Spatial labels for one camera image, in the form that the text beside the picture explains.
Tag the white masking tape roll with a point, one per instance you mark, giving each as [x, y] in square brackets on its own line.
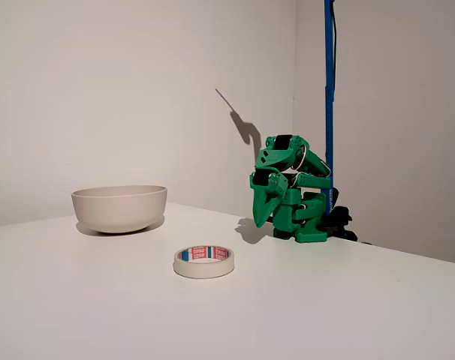
[202, 271]

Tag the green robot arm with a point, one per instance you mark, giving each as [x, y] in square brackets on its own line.
[287, 215]

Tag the blue upright pole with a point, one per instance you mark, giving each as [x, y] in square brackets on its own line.
[329, 112]

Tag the black table clamp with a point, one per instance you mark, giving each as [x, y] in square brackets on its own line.
[342, 218]

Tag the beige round bowl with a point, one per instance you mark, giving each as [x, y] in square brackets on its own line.
[118, 210]

